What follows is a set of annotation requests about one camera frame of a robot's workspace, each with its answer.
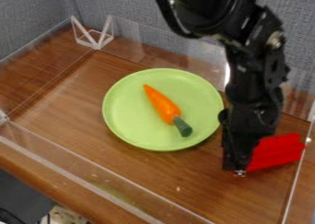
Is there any clear acrylic corner bracket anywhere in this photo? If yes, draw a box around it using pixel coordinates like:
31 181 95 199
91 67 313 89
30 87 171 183
71 16 115 50

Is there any red rectangular block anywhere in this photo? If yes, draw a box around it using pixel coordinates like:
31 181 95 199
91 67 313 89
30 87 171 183
246 133 306 171

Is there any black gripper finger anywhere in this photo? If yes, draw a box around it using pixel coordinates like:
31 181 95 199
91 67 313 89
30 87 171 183
222 132 261 176

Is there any orange toy carrot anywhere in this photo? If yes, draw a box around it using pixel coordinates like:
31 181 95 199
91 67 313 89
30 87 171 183
143 84 194 137

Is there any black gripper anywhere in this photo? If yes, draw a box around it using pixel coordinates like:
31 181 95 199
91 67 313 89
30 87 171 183
219 6 291 142

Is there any clear acrylic enclosure wall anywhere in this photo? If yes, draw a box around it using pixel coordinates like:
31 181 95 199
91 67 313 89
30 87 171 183
0 17 315 224

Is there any green plastic plate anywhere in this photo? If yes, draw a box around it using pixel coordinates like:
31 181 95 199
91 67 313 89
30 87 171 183
103 68 225 151

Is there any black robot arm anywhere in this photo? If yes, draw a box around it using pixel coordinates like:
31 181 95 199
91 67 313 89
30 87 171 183
155 0 291 175

